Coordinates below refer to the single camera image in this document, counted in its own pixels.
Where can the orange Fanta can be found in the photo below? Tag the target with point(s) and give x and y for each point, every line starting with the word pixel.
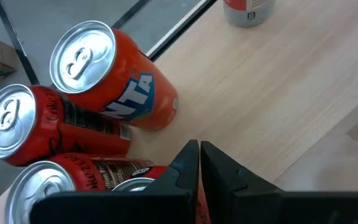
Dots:
pixel 129 93

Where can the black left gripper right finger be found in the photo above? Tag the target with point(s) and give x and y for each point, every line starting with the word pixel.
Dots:
pixel 244 205

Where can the red Coke Zero can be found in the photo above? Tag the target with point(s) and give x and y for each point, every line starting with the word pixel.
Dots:
pixel 73 133
pixel 89 174

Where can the white Celsius can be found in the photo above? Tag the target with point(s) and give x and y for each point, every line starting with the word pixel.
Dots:
pixel 249 14

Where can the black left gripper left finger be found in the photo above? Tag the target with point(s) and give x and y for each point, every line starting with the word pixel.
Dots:
pixel 166 205

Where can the red Coca-Cola Star Wars can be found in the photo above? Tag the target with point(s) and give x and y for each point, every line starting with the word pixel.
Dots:
pixel 132 184

